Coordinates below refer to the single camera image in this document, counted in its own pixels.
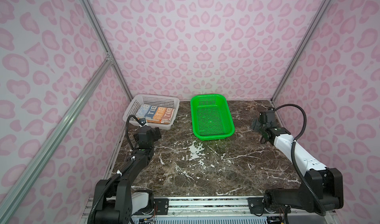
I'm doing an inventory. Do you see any pale blue patterned towel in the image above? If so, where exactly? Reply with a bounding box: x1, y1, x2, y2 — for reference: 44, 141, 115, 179
135, 104, 175, 124

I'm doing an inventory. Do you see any white plastic basket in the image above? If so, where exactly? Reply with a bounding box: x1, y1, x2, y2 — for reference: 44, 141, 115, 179
123, 94, 180, 130

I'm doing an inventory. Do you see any green plastic basket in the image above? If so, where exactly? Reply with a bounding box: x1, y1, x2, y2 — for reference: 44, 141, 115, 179
191, 94, 235, 141

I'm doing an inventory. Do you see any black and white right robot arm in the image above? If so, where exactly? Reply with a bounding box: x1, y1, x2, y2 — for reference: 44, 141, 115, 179
251, 110, 344, 216

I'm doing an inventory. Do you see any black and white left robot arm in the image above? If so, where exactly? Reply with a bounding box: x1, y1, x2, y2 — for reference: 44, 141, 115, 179
88, 126, 161, 224

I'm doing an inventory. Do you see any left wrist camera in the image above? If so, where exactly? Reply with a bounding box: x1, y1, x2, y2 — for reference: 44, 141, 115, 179
138, 118, 148, 127

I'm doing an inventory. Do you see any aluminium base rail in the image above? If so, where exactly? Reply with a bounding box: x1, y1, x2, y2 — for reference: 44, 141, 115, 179
78, 194, 342, 224

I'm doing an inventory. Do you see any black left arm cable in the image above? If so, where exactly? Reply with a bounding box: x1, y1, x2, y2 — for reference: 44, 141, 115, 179
86, 115, 147, 224

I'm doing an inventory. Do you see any aluminium frame corner post right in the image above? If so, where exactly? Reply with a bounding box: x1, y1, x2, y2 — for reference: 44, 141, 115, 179
271, 0, 334, 103

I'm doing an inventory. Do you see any aluminium frame corner post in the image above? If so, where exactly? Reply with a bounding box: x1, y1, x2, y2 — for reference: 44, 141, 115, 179
79, 0, 133, 101
271, 0, 334, 103

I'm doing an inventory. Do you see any aluminium diagonal frame bar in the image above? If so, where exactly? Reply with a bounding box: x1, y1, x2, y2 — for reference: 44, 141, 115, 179
1, 57, 113, 224

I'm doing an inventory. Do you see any aluminium frame corner post left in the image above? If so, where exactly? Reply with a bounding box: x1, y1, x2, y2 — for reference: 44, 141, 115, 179
79, 0, 133, 101

